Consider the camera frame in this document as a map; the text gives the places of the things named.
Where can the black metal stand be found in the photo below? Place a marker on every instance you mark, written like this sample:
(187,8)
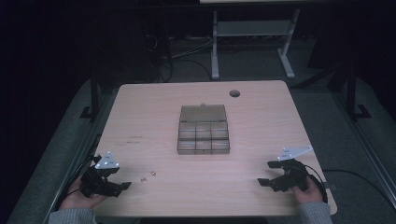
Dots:
(351,96)
(93,99)

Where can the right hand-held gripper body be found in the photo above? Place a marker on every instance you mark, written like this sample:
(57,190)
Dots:
(294,177)

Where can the person's right hand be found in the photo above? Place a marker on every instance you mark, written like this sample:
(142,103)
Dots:
(306,194)

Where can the white metal desk frame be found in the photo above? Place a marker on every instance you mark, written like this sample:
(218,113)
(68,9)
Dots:
(252,40)

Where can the person's left hand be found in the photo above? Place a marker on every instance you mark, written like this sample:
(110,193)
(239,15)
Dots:
(76,199)

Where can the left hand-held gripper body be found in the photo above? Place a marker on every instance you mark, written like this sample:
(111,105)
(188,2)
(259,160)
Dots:
(99,183)

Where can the clear plastic compartment box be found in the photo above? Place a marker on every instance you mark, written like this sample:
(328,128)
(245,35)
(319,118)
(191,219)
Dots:
(203,130)

